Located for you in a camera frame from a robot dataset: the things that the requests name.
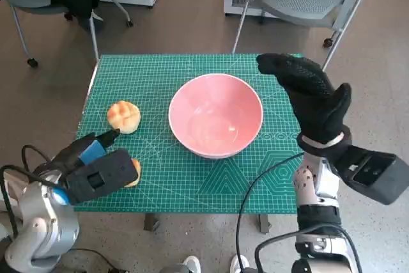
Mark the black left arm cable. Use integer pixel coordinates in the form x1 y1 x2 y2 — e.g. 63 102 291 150
0 144 54 238

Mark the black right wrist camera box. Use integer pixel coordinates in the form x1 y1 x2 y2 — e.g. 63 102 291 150
335 144 409 206

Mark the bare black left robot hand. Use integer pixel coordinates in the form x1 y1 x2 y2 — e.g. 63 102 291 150
50 127 121 177

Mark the white shoe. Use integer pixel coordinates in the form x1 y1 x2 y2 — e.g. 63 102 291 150
184 255 202 273
230 254 250 273

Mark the round bread bun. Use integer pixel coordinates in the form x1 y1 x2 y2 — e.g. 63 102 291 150
106 100 142 135

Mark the pink bowl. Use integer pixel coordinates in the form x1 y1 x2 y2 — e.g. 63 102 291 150
167 74 265 159

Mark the grey table leg bracket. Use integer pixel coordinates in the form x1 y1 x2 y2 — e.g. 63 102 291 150
143 214 160 231
258 214 272 234

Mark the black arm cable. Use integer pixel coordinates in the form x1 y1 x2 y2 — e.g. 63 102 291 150
254 224 364 273
0 144 54 238
235 153 304 273

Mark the black floor cable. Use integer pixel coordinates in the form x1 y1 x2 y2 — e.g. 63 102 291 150
60 246 128 270

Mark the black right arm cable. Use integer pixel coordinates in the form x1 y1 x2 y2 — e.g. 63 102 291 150
254 224 364 273
235 153 304 273

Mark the green cutting mat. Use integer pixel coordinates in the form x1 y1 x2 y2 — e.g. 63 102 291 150
73 52 304 215

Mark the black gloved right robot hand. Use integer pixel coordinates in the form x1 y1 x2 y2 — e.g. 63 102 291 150
256 52 352 146

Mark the long twisted bread loaf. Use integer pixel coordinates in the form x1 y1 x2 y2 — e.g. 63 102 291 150
124 157 142 188

